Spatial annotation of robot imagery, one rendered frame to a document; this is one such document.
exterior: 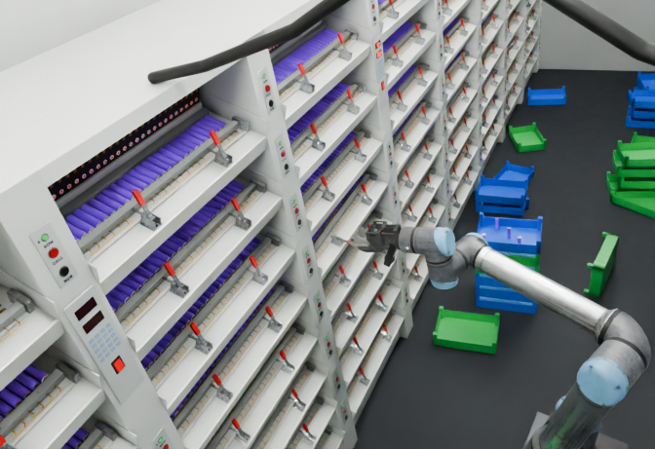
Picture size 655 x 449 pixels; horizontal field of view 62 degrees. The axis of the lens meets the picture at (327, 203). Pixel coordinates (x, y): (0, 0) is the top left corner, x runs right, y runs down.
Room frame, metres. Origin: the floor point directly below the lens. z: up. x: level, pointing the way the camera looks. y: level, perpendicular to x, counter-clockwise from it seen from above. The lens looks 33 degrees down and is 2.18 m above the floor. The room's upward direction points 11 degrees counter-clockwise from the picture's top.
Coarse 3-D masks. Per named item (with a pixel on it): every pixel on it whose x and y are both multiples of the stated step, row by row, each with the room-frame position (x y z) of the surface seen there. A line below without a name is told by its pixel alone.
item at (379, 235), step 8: (376, 224) 1.51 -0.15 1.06; (384, 224) 1.49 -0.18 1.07; (392, 224) 1.48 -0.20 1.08; (400, 224) 1.46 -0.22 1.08; (368, 232) 1.48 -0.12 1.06; (376, 232) 1.46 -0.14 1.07; (384, 232) 1.46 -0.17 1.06; (392, 232) 1.46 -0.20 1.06; (368, 240) 1.47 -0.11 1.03; (376, 240) 1.46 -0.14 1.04; (384, 240) 1.46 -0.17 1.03; (392, 240) 1.45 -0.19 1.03; (384, 248) 1.45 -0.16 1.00; (400, 248) 1.41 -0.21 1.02
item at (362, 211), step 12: (372, 168) 1.96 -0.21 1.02; (372, 180) 1.94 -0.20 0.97; (384, 180) 1.93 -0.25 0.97; (360, 192) 1.86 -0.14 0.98; (372, 192) 1.87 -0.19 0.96; (384, 192) 1.92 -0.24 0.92; (360, 204) 1.80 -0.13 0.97; (372, 204) 1.80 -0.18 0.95; (360, 216) 1.73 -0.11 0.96; (336, 228) 1.66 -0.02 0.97; (348, 228) 1.66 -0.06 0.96; (348, 240) 1.61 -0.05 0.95; (324, 252) 1.54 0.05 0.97; (336, 252) 1.54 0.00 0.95; (324, 264) 1.48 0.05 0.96; (324, 276) 1.45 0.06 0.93
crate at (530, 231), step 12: (480, 216) 2.21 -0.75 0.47; (540, 216) 2.10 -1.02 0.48; (480, 228) 2.19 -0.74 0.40; (492, 228) 2.17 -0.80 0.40; (504, 228) 2.15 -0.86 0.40; (516, 228) 2.14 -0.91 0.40; (528, 228) 2.12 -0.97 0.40; (540, 228) 2.08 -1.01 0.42; (492, 240) 2.08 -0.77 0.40; (504, 240) 2.07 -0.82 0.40; (516, 240) 2.05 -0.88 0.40; (528, 240) 2.03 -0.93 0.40; (540, 240) 1.93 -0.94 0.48; (528, 252) 1.94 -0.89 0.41
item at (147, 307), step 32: (224, 192) 1.33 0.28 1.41; (256, 192) 1.36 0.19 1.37; (192, 224) 1.20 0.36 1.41; (224, 224) 1.23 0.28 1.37; (256, 224) 1.23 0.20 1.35; (160, 256) 1.09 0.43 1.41; (192, 256) 1.11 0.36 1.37; (224, 256) 1.12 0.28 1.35; (128, 288) 0.99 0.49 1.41; (160, 288) 1.01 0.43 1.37; (192, 288) 1.01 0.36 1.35; (128, 320) 0.92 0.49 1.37; (160, 320) 0.92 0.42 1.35
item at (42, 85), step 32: (192, 0) 1.94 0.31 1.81; (224, 0) 1.84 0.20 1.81; (256, 0) 1.76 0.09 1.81; (96, 32) 1.75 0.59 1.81; (128, 32) 1.67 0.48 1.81; (160, 32) 1.60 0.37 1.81; (192, 32) 1.53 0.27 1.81; (32, 64) 1.52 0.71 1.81; (64, 64) 1.46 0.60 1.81; (96, 64) 1.40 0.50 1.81; (128, 64) 1.34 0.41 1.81; (0, 96) 1.29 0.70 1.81; (32, 96) 1.24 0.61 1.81; (64, 96) 1.20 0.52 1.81; (0, 128) 1.08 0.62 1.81
